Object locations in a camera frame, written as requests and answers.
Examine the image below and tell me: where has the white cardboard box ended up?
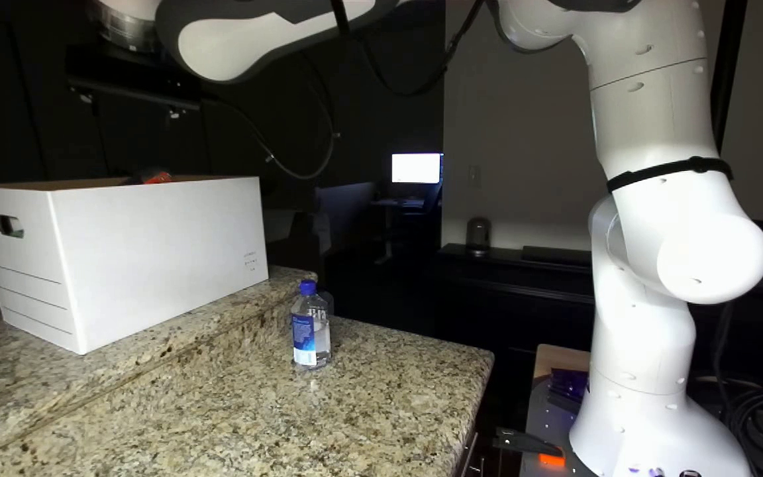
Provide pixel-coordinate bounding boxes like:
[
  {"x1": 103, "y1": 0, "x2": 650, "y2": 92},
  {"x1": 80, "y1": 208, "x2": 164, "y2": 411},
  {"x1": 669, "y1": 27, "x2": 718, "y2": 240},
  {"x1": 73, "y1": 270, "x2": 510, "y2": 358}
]
[{"x1": 0, "y1": 171, "x2": 274, "y2": 358}]

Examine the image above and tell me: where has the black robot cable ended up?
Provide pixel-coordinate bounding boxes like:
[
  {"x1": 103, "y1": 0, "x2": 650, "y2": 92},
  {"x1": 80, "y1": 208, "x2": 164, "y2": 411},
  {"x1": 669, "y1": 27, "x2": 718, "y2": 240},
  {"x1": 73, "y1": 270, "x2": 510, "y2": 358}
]
[{"x1": 220, "y1": 0, "x2": 492, "y2": 186}]

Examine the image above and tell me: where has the robot base table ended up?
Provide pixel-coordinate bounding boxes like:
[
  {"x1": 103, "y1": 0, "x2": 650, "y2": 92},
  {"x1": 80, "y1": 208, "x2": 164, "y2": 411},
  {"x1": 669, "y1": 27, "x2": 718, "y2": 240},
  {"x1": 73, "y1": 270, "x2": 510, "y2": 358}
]
[{"x1": 491, "y1": 342, "x2": 598, "y2": 477}]

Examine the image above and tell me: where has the black strap band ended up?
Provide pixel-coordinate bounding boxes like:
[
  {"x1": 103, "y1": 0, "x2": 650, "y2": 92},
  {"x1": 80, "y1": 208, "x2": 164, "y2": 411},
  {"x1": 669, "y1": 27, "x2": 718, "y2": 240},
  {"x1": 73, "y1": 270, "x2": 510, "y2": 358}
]
[{"x1": 605, "y1": 154, "x2": 737, "y2": 196}]

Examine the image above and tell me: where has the lit computer monitor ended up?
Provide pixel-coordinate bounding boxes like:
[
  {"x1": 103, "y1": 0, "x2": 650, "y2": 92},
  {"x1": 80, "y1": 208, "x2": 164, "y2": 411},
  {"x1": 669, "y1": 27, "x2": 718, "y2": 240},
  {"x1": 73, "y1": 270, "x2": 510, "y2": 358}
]
[{"x1": 386, "y1": 147, "x2": 447, "y2": 187}]

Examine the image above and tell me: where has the small dark speaker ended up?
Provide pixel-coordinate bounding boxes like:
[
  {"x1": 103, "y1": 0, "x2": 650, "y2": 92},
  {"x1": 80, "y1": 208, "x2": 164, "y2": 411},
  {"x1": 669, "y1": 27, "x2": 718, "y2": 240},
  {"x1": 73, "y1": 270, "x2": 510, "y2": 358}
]
[{"x1": 466, "y1": 215, "x2": 492, "y2": 257}]

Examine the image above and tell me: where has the black low cabinet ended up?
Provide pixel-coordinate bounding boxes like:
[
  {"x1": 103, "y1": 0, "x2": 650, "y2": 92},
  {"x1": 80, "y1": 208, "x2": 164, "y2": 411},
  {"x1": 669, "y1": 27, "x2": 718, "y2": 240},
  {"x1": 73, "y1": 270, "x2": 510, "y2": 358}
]
[{"x1": 433, "y1": 240, "x2": 763, "y2": 372}]

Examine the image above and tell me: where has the dark office chair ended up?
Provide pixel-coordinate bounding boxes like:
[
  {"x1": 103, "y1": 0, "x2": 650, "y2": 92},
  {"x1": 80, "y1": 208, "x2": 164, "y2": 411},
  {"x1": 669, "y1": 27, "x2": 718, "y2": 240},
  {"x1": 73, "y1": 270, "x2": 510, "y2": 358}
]
[{"x1": 312, "y1": 180, "x2": 376, "y2": 260}]

